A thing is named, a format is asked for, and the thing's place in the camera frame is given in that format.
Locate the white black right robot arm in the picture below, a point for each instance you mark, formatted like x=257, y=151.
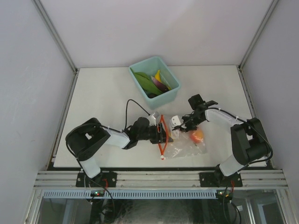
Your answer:
x=248, y=139

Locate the yellow fake lemon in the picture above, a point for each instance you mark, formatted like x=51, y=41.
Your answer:
x=175, y=134

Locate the purple fake eggplant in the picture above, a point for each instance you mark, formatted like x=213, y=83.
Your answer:
x=162, y=87

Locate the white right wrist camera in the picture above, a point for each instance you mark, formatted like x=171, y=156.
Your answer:
x=176, y=123

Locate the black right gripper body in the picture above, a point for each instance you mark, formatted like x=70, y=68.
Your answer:
x=191, y=122

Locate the yellow fake banana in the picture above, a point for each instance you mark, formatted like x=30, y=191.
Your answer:
x=157, y=76

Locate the green fake leafy vegetable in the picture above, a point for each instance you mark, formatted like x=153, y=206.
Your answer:
x=146, y=83

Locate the orange fake fruit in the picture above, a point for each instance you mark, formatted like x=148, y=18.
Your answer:
x=197, y=136

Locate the slotted grey cable duct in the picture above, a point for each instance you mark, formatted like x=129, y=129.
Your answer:
x=131, y=194

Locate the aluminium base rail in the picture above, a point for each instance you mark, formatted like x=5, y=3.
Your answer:
x=247, y=179

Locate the clear zip top bag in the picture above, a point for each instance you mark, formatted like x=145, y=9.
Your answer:
x=181, y=147

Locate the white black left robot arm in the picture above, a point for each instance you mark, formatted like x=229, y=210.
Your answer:
x=84, y=141

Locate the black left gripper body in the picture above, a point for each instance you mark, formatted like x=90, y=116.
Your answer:
x=154, y=137

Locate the light blue plastic bin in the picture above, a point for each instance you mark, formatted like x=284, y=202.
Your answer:
x=150, y=67

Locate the small dark fake food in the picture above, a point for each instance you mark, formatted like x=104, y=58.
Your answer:
x=151, y=95

